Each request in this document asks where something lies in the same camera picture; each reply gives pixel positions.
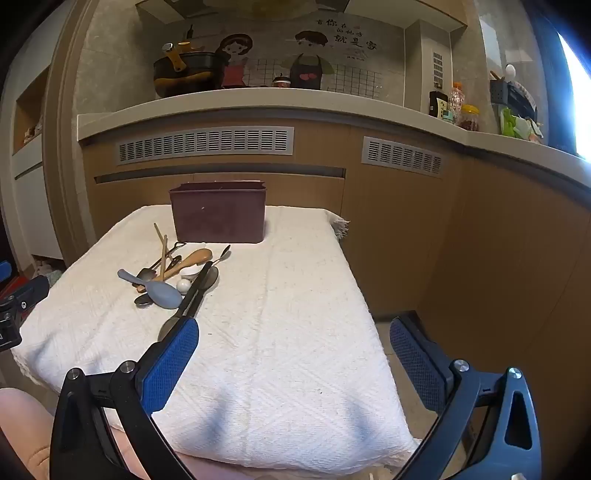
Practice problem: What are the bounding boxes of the white woven cloth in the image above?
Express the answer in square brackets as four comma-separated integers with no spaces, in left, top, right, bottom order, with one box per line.
[10,204,421,474]

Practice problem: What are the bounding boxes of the black dish rack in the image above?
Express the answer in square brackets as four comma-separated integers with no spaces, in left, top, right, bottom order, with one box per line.
[505,83,539,121]

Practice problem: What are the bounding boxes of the person's leg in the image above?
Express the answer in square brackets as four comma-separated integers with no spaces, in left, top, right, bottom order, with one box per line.
[0,388,153,480]

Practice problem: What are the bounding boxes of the brown utensil container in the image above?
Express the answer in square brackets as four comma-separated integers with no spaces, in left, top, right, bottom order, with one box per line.
[168,181,269,244]

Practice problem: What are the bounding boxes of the wooden spoon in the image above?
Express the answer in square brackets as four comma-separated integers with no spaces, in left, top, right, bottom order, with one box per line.
[137,248,214,291]

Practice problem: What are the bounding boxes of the white side cabinet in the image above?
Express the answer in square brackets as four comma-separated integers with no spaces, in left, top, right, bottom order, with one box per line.
[11,134,65,268]

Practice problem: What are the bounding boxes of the cartoon wall sticker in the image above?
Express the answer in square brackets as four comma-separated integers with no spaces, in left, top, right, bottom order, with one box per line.
[217,16,407,100]

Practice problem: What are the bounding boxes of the short grey vent grille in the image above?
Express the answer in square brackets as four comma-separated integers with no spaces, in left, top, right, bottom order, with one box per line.
[361,136,448,177]

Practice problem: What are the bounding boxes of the orange-capped bottle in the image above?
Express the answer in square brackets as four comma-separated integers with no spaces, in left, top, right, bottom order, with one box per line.
[449,82,464,123]

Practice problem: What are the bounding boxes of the wooden counter cabinet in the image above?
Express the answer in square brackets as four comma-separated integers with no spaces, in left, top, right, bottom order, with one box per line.
[81,111,591,416]

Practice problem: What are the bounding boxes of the grey rice paddle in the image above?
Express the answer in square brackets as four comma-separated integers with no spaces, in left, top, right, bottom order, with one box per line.
[117,268,184,309]

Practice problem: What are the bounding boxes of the black pot with yellow handles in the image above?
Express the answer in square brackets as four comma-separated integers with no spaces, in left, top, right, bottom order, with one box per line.
[153,41,229,99]

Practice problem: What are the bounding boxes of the black-handled metal spoon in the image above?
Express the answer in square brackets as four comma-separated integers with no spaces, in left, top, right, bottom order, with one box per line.
[182,266,221,319]
[157,261,214,342]

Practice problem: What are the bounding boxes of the green packet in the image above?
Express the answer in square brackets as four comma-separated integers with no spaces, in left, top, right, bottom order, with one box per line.
[500,107,532,139]

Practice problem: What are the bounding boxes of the window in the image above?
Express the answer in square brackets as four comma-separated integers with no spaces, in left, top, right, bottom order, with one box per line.
[554,28,591,162]

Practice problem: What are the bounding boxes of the long grey vent grille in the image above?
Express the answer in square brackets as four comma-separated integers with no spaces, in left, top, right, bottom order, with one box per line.
[115,126,295,166]

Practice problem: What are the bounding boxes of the patterned cloth pile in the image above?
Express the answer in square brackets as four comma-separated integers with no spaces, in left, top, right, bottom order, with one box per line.
[34,258,63,284]

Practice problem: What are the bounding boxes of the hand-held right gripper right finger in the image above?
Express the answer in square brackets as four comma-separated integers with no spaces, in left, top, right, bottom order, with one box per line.
[389,316,542,480]

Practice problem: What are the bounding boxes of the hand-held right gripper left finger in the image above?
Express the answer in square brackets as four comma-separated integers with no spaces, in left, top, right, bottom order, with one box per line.
[50,318,200,480]

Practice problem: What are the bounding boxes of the yellow-lidded jar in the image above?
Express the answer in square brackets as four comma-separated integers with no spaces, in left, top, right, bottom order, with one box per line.
[459,104,480,132]

